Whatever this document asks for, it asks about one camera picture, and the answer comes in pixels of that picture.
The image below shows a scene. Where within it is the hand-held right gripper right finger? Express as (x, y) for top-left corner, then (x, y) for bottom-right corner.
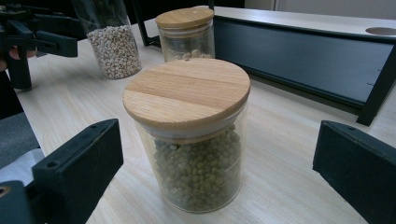
(312, 120), (396, 224)

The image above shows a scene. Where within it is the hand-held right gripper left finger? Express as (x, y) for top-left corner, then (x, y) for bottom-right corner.
(32, 119), (124, 224)

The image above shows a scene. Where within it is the tall glass jar of barley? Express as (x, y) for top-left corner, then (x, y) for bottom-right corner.
(70, 0), (143, 80)

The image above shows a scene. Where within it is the glass jar of green beans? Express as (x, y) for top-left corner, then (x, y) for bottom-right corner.
(134, 104), (249, 215)

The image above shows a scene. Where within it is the black metal shelf rack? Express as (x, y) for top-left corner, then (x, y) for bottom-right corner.
(130, 0), (396, 127)

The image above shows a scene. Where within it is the round wooden jar lid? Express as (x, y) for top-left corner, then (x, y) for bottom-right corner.
(122, 58), (252, 133)
(154, 6), (216, 31)

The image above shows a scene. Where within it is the glass jar of lotus seeds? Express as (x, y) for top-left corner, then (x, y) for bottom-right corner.
(158, 21), (217, 63)

